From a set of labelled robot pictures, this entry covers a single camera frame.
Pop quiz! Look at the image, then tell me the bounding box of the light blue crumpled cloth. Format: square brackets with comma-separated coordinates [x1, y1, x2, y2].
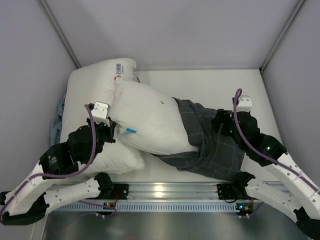
[49, 92, 67, 147]

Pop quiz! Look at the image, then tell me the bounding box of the grey slotted cable duct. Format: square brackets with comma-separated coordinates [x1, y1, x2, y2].
[57, 201, 253, 213]

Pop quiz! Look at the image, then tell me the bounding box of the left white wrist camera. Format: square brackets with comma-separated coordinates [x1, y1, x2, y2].
[89, 101, 110, 125]

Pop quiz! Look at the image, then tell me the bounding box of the white bare pillow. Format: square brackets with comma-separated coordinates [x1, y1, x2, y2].
[60, 58, 145, 184]

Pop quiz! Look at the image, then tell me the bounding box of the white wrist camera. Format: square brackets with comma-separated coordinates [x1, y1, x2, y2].
[233, 95, 253, 113]
[89, 101, 110, 125]

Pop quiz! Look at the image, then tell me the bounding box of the right aluminium frame post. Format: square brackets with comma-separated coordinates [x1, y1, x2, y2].
[259, 0, 308, 75]

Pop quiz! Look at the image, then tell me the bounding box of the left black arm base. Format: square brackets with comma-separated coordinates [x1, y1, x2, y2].
[97, 183, 129, 200]

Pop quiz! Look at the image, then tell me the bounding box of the aluminium frame post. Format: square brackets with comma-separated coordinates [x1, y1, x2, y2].
[36, 0, 82, 69]
[259, 0, 308, 75]

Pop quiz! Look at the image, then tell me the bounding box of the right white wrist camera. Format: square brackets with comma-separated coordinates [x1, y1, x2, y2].
[233, 95, 253, 113]

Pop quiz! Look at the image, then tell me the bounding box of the aluminium rail beam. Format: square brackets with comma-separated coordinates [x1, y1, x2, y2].
[99, 181, 313, 201]

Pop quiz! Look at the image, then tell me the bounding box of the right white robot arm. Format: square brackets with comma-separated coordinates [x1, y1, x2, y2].
[212, 109, 320, 240]

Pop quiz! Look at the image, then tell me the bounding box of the left aluminium frame post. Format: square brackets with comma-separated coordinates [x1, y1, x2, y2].
[36, 0, 82, 69]

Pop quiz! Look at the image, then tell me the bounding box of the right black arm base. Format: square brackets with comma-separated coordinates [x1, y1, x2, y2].
[217, 183, 251, 202]

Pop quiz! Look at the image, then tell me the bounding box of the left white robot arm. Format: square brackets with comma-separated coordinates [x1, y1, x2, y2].
[0, 120, 115, 226]

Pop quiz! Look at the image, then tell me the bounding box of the dark grey checked pillowcase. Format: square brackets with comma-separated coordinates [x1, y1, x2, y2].
[156, 98, 245, 182]

